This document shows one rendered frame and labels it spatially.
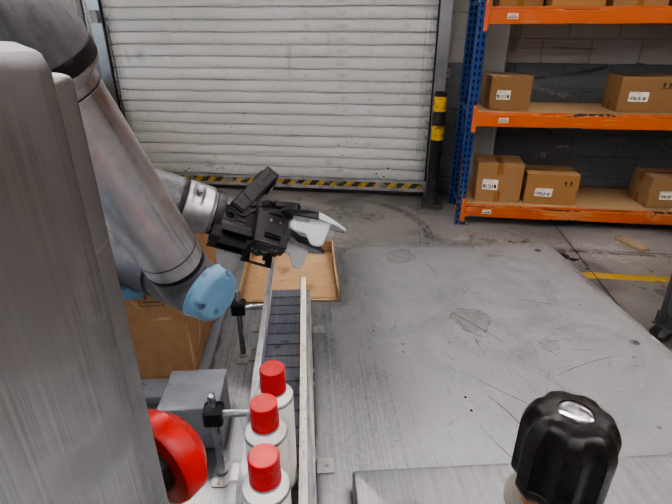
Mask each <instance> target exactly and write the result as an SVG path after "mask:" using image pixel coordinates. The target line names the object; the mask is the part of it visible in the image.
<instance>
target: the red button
mask: <svg viewBox="0 0 672 504"><path fill-rule="evenodd" d="M148 413H149V418H150V422H151V427H152V431H153V435H154V440H155V444H156V449H157V453H158V458H159V462H160V466H161V471H162V475H163V480H164V484H165V489H166V493H167V498H168V500H169V502H172V503H175V504H181V503H184V502H187V501H189V500H190V499H191V498H192V497H193V496H194V495H195V494H196V493H197V492H198V491H199V490H200V489H201V488H202V487H203V486H204V485H205V484H206V481H207V458H206V451H205V447H204V445H203V443H202V441H201V439H200V437H199V436H198V434H197V433H196V431H195V430H194V429H193V428H192V427H191V426H190V424H188V423H187V422H186V421H185V420H184V419H182V418H181V417H179V416H178V415H175V414H172V413H168V412H164V411H160V410H156V409H148Z"/></svg>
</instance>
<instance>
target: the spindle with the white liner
mask: <svg viewBox="0 0 672 504"><path fill-rule="evenodd" d="M621 446H622V440H621V436H620V432H619V429H618V427H617V424H616V422H615V420H614V419H613V417H612V416H611V415H610V414H608V413H606V412H605V411H604V410H602V409H601V408H600V407H599V405H598V404H597V402H595V401H594V400H592V399H590V398H588V397H586V396H583V395H574V394H571V393H568V392H566V391H560V390H558V391H550V392H548V393H547V394H546V395H545V396H544V397H539V398H536V399H535V400H533V401H532V402H531V403H530V404H529V405H528V406H527V407H526V409H525V410H524V412H523V414H522V417H521V420H520V424H519V429H518V433H517V438H516V442H515V447H514V451H513V456H512V460H511V466H512V468H513V470H514V471H515V472H514V473H513V474H511V475H510V476H509V477H508V479H507V480H506V482H505V485H504V489H503V496H502V501H501V504H604V502H605V500H606V497H607V494H608V491H609V488H610V486H611V483H612V480H613V477H614V475H615V472H616V469H617V466H618V460H619V458H618V455H619V453H620V450H621Z"/></svg>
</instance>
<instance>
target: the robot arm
mask: <svg viewBox="0 0 672 504"><path fill-rule="evenodd" d="M0 41H8V42H16V43H18V44H21V45H24V46H26V47H29V48H32V49H35V50H37V51H38V52H39V53H41V54H42V55H43V57H44V59H45V61H46V62H47V64H48V66H49V68H50V69H51V71H52V72H53V73H62V74H65V75H68V76H70V77H71V79H72V80H73V82H74V85H75V89H76V94H77V98H78V102H79V107H80V111H81V116H82V120H83V125H84V129H85V134H86V138H87V142H88V147H89V151H90V156H91V160H92V165H93V169H94V173H95V178H96V182H97V187H98V191H99V196H100V200H101V205H102V209H103V213H104V218H105V222H106V225H107V227H108V228H107V231H108V236H109V240H110V245H111V249H112V253H113V258H114V262H115V267H116V271H117V276H118V280H119V284H120V289H121V293H122V298H123V299H125V300H137V299H140V298H142V297H143V296H144V295H147V296H150V297H152V298H154V299H156V300H158V301H161V302H163V303H165V304H167V305H169V306H171V307H173V308H175V309H177V310H179V311H181V312H183V314H184V315H186V316H192V317H194V318H197V319H199V320H202V321H213V320H215V319H217V318H219V317H220V316H221V315H223V314H224V313H225V311H226V310H227V308H228V307H229V306H230V305H231V303H232V301H233V298H234V295H235V290H236V283H235V278H234V276H233V275H232V273H231V272H230V271H228V270H226V269H224V268H222V267H221V265H219V264H213V263H211V262H210V261H209V260H208V258H207V257H206V255H205V253H204V252H203V250H202V248H201V246H200V244H199V243H198V241H197V239H196V238H195V236H194V234H193V233H192V232H196V233H199V234H203V233H204V232H205V231H206V234H208V238H207V243H206V246H210V247H214V248H217V249H221V250H225V251H228V252H232V253H235V254H239V255H241V257H240V261H244V262H248V263H251V264H255V265H259V266H262V267H266V268H270V269H271V264H272V257H273V258H275V257H276V256H277V255H278V256H282V254H283V253H284V252H287V253H288V255H289V257H290V261H291V264H292V266H293V267H295V268H297V269H299V268H301V267H302V266H303V263H304V261H305V258H306V256H307V253H314V254H325V250H324V249H323V248H322V247H321V246H322V245H323V244H324V241H325V239H326V236H327V234H328V231H329V230H332V231H336V232H342V233H345V232H346V229H345V228H344V227H343V226H342V225H340V224H339V223H337V222H336V221H334V220H333V219H331V218H330V217H328V216H326V215H324V214H322V213H320V212H319V211H318V210H315V209H313V208H310V207H308V206H305V205H303V204H299V203H295V202H281V201H277V200H276V201H270V200H265V201H261V200H260V199H261V198H262V197H263V196H264V195H267V194H268V193H269V192H270V191H272V190H273V188H274V186H275V185H276V183H277V182H276V180H277V178H278V176H279V175H278V174H277V173H276V172H275V171H273V170H272V169H271V168H270V167H269V166H267V167H266V168H265V169H264V170H261V171H260V172H259V173H258V174H257V175H255V177H254V179H253V180H252V182H251V183H250V184H249V185H248V186H247V187H246V188H245V189H244V190H243V191H242V192H241V193H240V194H239V195H238V196H237V197H236V198H234V199H233V200H232V201H231V203H230V204H227V200H228V192H225V191H222V190H219V191H218V192H217V189H216V187H213V186H210V185H207V184H204V183H201V182H198V181H195V180H191V179H188V178H185V177H182V176H179V175H176V174H173V173H170V172H167V171H164V170H161V169H158V168H155V167H153V165H152V163H151V162H150V160H149V158H148V157H147V155H146V153H145V151H144V150H143V148H142V146H141V145H140V143H139V141H138V140H137V138H136V136H135V135H134V133H133V131H132V129H131V128H130V126H129V124H128V123H127V121H126V119H125V118H124V116H123V114H122V113H121V111H120V109H119V108H118V106H117V104H116V102H115V101H114V99H113V97H112V96H111V94H110V92H109V91H108V89H107V87H106V86H105V84H104V82H103V80H102V79H101V77H100V75H99V74H98V72H97V70H96V66H97V63H98V60H99V56H100V53H99V50H98V48H97V46H96V44H95V43H94V41H93V39H92V37H91V36H90V34H89V32H88V30H87V29H86V27H85V25H84V24H83V22H82V20H81V19H80V17H79V15H78V13H77V12H76V10H75V8H74V7H73V5H72V4H71V2H70V1H69V0H0ZM290 219H291V220H292V221H291V223H290V227H291V229H290V228H288V224H289V221H290ZM297 232H299V233H304V234H305V235H306V236H307V237H303V236H300V235H299V234H297ZM250 253H253V255H256V256H260V255H261V256H262V260H263V261H265V263H264V264H262V263H258V262H255V261H251V260H249V259H250Z"/></svg>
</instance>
